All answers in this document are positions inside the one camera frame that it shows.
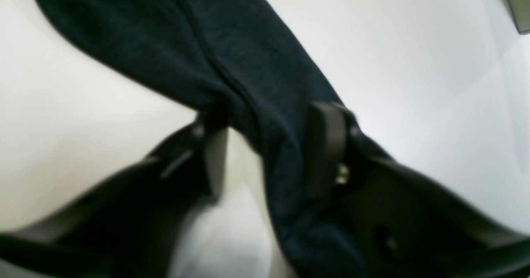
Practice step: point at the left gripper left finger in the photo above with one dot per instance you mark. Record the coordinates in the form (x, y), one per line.
(128, 225)

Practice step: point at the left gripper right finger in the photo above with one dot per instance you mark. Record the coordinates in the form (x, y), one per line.
(406, 225)

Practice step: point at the black t-shirt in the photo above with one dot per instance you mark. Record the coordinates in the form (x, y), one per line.
(236, 57)

